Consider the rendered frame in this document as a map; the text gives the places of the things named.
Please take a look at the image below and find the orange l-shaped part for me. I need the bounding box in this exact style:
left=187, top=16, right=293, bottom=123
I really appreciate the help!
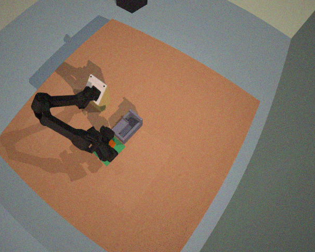
left=109, top=139, right=116, bottom=148

